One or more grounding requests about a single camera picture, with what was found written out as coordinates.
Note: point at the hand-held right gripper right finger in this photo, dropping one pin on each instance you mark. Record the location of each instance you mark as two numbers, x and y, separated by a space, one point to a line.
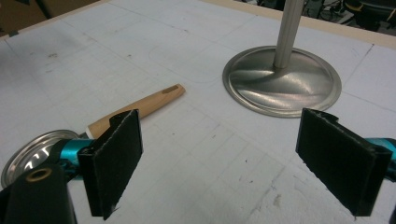
339 161

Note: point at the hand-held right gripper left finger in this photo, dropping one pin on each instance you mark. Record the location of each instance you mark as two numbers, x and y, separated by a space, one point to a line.
115 161

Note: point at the metal stand with round base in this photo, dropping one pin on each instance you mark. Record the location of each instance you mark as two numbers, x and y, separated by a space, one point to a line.
281 82

